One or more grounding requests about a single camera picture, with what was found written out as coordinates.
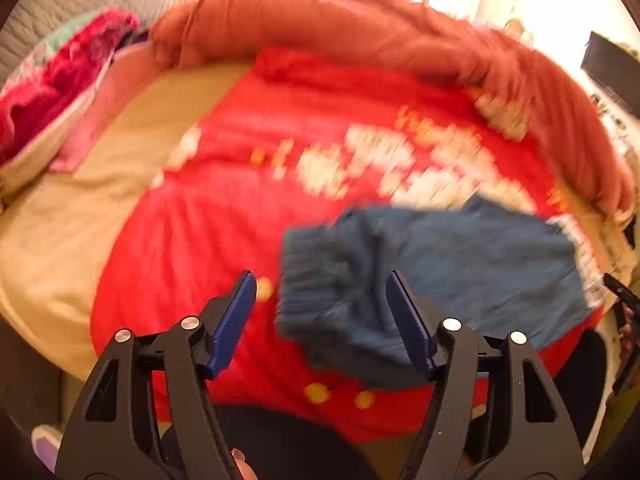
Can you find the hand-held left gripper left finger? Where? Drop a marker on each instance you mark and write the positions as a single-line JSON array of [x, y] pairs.
[[232, 320]]

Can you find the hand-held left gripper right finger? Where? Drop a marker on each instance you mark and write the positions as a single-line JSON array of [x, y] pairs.
[[407, 320]]

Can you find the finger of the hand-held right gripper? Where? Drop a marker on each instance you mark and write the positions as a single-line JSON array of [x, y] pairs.
[[622, 289], [629, 365]]

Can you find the blue denim pants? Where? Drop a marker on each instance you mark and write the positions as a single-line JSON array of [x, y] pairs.
[[475, 270]]

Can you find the person's left hand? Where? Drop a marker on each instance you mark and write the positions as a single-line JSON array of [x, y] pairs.
[[245, 466]]

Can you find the red floral blanket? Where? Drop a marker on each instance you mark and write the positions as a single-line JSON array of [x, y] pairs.
[[250, 200]]

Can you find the white cluttered desk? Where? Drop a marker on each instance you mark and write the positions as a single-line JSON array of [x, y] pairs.
[[617, 120]]

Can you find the beige bed sheet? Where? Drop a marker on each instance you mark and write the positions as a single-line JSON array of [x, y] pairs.
[[75, 220]]

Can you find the black television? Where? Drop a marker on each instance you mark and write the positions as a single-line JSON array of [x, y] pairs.
[[610, 65]]

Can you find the white purple shoe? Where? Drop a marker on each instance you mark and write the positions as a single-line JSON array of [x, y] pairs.
[[47, 447]]

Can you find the plain pink pillow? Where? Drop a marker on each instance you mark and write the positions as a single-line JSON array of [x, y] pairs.
[[110, 110]]

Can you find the salmon pink duvet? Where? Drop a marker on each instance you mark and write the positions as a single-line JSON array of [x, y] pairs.
[[375, 25]]

